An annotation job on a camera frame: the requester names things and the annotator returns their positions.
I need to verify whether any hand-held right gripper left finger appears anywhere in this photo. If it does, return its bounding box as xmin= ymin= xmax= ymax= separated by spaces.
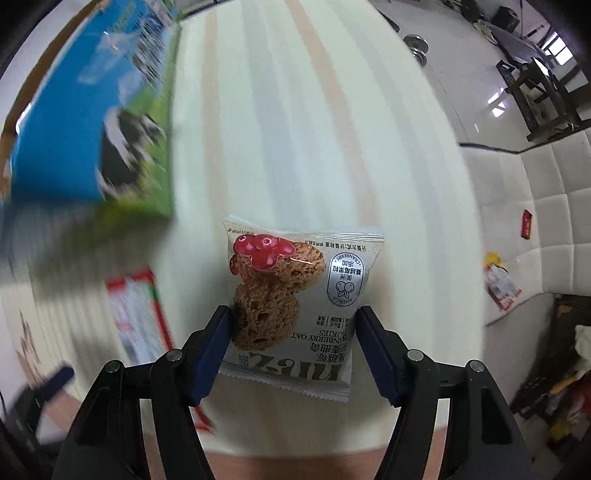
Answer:
xmin=52 ymin=305 xmax=234 ymax=480

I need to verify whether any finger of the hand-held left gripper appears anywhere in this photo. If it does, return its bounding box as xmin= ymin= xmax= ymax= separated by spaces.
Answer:
xmin=39 ymin=366 xmax=75 ymax=402

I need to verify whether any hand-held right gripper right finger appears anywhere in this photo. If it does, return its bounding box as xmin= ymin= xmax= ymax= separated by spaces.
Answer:
xmin=355 ymin=305 xmax=541 ymax=480

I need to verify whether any grey cookie snack packet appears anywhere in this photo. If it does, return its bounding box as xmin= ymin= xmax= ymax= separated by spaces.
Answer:
xmin=217 ymin=213 xmax=386 ymax=404

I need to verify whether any blue green milk carton box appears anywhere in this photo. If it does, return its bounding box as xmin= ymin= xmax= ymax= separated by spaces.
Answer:
xmin=0 ymin=0 xmax=183 ymax=222

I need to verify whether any long red white packet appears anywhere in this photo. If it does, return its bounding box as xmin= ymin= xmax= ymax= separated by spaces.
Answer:
xmin=105 ymin=267 xmax=215 ymax=435

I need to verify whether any red white yellow packet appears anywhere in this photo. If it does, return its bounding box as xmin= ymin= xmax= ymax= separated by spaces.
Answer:
xmin=482 ymin=251 xmax=523 ymax=313

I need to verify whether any white crumpled cloth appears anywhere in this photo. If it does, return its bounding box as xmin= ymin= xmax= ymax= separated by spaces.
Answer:
xmin=574 ymin=324 xmax=591 ymax=370

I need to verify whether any red orange thing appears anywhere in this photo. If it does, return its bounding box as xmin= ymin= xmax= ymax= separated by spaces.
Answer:
xmin=570 ymin=376 xmax=591 ymax=416

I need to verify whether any white tufted sofa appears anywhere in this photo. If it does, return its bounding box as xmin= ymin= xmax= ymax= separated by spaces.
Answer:
xmin=459 ymin=127 xmax=591 ymax=328

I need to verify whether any striped printed tablecloth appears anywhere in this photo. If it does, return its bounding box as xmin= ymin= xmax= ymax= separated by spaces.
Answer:
xmin=0 ymin=0 xmax=485 ymax=480

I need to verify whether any dark wooden chair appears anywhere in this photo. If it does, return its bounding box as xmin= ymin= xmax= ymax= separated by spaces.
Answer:
xmin=496 ymin=58 xmax=585 ymax=141

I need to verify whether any metal dumbbell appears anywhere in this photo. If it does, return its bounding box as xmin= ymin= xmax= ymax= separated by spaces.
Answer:
xmin=403 ymin=33 xmax=430 ymax=65

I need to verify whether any dark table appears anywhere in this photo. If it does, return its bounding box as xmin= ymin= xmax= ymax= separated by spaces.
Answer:
xmin=489 ymin=18 xmax=583 ymax=70

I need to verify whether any black box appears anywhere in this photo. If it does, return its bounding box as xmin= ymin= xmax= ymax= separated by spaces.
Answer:
xmin=492 ymin=7 xmax=520 ymax=31

